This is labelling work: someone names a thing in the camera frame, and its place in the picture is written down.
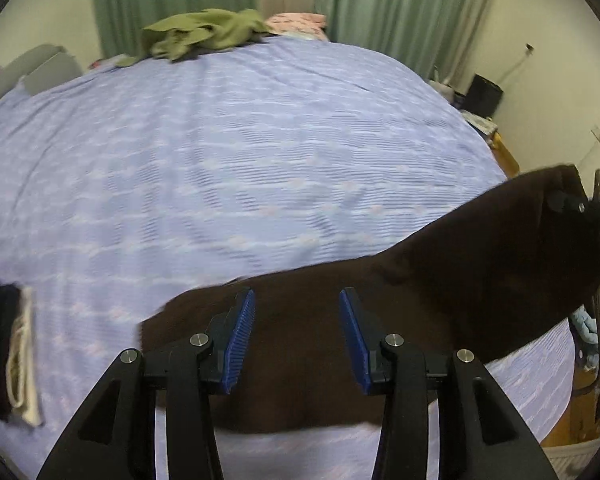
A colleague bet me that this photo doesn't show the purple striped floral bedspread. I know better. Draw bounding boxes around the purple striped floral bedspread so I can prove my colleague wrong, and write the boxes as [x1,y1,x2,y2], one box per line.
[0,37,579,480]

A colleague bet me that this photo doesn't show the grey upholstered headboard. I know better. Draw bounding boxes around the grey upholstered headboard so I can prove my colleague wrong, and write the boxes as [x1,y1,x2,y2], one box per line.
[0,44,83,99]

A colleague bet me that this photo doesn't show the olive green crumpled garment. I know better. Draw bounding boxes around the olive green crumpled garment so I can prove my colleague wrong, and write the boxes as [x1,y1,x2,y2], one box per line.
[116,9,272,67]

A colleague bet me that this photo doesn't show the beige folded garment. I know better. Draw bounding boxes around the beige folded garment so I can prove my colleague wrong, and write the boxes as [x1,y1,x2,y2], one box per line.
[5,287,43,428]

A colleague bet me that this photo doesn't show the pink patterned pillow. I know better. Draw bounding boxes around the pink patterned pillow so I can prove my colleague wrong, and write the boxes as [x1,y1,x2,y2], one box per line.
[265,13,328,41]

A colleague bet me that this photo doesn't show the green curtain right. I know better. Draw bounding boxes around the green curtain right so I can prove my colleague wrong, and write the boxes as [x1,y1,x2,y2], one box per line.
[315,0,492,82]

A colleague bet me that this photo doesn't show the light blue cloth on chair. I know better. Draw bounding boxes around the light blue cloth on chair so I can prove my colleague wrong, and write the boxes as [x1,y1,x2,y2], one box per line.
[569,306,598,346]

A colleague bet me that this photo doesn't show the dark brown fleece pants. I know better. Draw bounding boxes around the dark brown fleece pants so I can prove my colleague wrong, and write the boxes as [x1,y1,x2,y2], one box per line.
[140,165,600,434]

